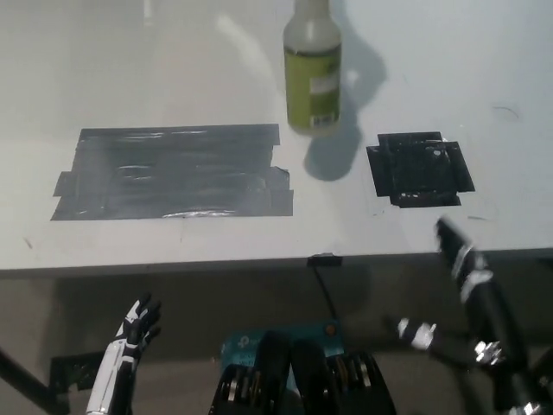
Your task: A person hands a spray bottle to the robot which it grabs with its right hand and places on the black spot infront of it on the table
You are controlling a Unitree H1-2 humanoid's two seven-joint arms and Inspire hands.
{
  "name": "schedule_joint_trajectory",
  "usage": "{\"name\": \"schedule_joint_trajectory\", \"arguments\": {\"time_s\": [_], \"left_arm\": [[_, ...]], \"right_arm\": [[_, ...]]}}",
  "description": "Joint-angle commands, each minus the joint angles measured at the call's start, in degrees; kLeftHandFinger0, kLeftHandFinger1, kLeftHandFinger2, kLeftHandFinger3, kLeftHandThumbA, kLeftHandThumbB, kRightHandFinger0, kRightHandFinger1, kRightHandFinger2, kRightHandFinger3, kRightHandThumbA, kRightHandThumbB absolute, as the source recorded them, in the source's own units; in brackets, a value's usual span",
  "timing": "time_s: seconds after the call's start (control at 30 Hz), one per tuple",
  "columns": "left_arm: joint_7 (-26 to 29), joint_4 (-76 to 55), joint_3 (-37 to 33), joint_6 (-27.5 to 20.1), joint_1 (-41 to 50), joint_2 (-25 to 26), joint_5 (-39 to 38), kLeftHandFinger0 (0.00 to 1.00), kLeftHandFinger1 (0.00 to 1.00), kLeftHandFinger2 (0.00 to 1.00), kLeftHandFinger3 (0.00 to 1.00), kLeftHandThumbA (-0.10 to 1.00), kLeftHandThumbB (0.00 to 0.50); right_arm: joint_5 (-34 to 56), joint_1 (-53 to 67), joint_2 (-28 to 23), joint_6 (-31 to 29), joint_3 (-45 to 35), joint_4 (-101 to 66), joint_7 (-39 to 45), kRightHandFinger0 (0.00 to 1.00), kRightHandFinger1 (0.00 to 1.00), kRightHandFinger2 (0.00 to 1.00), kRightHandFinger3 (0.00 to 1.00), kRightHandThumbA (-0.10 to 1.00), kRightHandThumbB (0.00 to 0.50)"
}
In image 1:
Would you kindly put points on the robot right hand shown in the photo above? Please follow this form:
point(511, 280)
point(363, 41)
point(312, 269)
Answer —
point(479, 294)

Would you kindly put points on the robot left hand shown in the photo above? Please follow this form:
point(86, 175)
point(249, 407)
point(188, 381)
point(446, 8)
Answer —
point(116, 367)

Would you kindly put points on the green label spray bottle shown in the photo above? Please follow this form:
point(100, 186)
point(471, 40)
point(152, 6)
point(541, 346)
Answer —
point(311, 65)

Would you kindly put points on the black table leg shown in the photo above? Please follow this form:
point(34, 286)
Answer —
point(26, 376)

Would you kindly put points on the teal router box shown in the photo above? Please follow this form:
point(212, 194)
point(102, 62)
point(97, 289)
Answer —
point(242, 346)

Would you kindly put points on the small black tape patch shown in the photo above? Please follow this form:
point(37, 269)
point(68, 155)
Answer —
point(415, 173)

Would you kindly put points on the black table edge clip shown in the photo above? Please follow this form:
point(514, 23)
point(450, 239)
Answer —
point(324, 259)

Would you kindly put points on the large grey tape patch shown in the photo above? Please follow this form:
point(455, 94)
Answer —
point(173, 173)

